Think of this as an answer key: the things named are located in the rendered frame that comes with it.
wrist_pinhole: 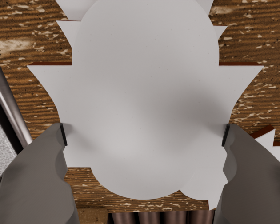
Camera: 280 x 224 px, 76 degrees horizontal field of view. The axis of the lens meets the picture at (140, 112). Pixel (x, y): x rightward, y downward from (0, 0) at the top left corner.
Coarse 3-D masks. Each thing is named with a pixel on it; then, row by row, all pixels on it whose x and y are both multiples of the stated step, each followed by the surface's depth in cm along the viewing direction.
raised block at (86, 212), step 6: (78, 210) 28; (84, 210) 27; (90, 210) 27; (96, 210) 27; (102, 210) 27; (84, 216) 27; (90, 216) 26; (96, 216) 26; (102, 216) 26; (84, 222) 26; (90, 222) 26; (96, 222) 26; (102, 222) 26
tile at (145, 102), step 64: (128, 0) 8; (192, 0) 8; (64, 64) 10; (128, 64) 10; (192, 64) 10; (256, 64) 10; (64, 128) 12; (128, 128) 12; (192, 128) 12; (128, 192) 15
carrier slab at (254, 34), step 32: (0, 0) 15; (32, 0) 15; (224, 0) 15; (256, 0) 15; (0, 32) 16; (32, 32) 16; (224, 32) 16; (256, 32) 16; (0, 64) 17; (32, 96) 19; (256, 96) 19; (32, 128) 21; (256, 128) 21; (96, 192) 26
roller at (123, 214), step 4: (124, 212) 32; (128, 212) 32; (132, 212) 34; (112, 216) 33; (116, 216) 32; (120, 216) 32; (124, 216) 32; (128, 216) 33; (132, 216) 34; (116, 220) 33; (120, 220) 32; (124, 220) 32; (128, 220) 33; (132, 220) 34
